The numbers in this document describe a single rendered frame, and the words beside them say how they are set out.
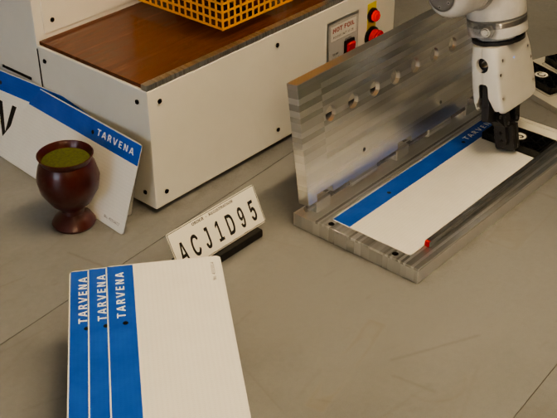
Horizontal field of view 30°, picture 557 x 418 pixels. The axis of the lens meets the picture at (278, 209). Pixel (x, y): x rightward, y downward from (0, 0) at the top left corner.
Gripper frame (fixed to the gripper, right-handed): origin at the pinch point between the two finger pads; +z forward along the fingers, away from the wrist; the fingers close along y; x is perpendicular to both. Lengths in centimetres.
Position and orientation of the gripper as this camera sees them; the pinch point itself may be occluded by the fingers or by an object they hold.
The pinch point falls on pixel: (506, 135)
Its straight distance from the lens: 157.9
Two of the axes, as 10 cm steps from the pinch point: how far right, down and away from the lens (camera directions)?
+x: -7.3, -1.7, 6.6
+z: 1.7, 8.9, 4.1
